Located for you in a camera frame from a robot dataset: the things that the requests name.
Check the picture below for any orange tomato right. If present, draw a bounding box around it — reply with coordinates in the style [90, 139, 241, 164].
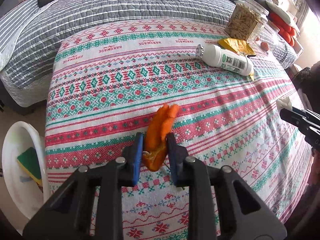
[260, 42, 270, 52]

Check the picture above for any green yellow sponge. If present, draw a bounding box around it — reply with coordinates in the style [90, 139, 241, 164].
[17, 147, 42, 186]

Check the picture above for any yellow snack wrapper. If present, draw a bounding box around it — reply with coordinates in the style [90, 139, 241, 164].
[217, 38, 256, 81]

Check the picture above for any white trash bucket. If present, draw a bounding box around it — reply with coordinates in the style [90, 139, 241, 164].
[2, 121, 50, 219]

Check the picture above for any grey striped quilt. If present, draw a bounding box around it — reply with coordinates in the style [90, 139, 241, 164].
[0, 0, 298, 108]

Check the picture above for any white plastic bottle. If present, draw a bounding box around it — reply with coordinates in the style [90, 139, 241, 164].
[195, 44, 254, 76]

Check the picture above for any small white tissue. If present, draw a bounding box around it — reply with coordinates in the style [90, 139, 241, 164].
[276, 96, 292, 111]

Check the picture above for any red cushion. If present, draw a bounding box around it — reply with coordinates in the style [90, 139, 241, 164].
[268, 12, 297, 47]

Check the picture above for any clear jar of nuts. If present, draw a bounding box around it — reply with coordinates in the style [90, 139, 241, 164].
[225, 0, 268, 43]

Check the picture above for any patterned handmade tablecloth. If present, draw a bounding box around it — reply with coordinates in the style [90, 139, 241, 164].
[44, 17, 315, 240]

